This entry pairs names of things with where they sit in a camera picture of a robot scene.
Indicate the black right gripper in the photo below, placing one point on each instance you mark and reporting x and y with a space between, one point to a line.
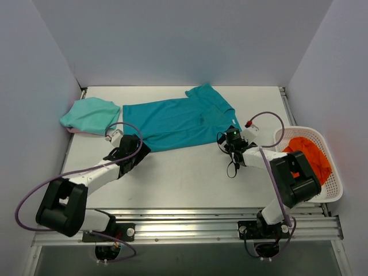
230 135

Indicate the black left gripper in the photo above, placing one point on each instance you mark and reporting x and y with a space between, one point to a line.
138 149

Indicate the teal t-shirt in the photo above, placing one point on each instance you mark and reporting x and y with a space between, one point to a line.
183 122

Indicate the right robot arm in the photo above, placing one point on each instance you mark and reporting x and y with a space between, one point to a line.
292 178

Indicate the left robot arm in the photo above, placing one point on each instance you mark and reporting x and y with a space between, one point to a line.
63 207

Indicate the mint green folded t-shirt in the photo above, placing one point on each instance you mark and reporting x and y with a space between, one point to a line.
92 115

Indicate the pink folded t-shirt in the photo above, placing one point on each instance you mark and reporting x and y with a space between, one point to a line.
75 130

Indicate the orange t-shirt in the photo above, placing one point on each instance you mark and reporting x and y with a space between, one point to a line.
317 160

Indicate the white perforated plastic basket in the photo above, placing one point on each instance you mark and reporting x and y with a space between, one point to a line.
332 190

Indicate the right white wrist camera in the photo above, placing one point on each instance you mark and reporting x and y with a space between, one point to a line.
250 132

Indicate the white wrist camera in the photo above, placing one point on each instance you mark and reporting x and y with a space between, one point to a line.
115 138
250 132

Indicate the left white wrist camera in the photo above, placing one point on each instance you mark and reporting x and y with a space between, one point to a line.
115 138

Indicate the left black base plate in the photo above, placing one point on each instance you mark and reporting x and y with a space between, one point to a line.
122 231

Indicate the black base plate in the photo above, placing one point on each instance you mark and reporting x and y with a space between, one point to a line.
254 230
122 231

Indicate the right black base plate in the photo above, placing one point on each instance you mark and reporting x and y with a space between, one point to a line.
254 230

